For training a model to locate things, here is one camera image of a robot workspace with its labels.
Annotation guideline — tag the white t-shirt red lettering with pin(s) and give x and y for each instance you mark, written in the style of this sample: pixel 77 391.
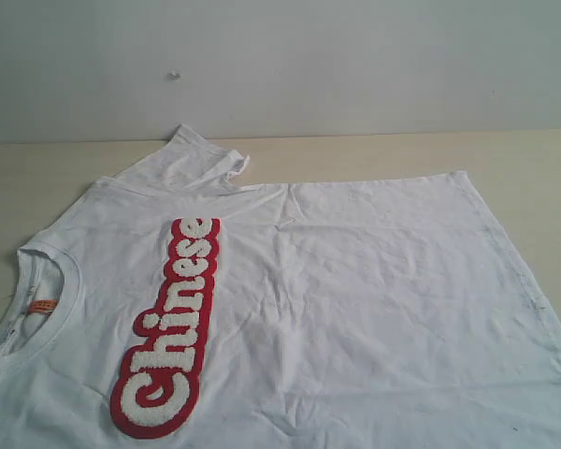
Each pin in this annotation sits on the white t-shirt red lettering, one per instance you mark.
pixel 169 308

